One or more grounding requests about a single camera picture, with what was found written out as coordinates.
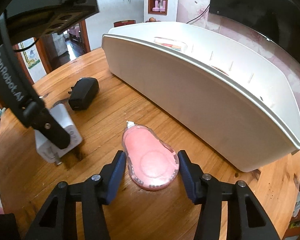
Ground black power adapter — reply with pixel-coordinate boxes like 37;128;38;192
68;77;99;111

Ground wooden round table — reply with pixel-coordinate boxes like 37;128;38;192
0;49;300;239

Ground pink correction tape dispenser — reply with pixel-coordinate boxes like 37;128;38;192
122;121;179;191

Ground pink dumbbells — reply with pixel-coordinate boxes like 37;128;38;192
152;0;166;12

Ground red round tin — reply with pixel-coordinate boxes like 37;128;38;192
113;20;136;28

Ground white power adapter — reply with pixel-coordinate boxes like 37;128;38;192
32;103;82;165

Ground white plastic storage bin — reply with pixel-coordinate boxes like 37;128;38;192
102;22;300;172

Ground fruit bowl with apples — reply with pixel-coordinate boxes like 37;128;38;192
146;17;159;23

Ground black wall television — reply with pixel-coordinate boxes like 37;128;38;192
209;0;300;63

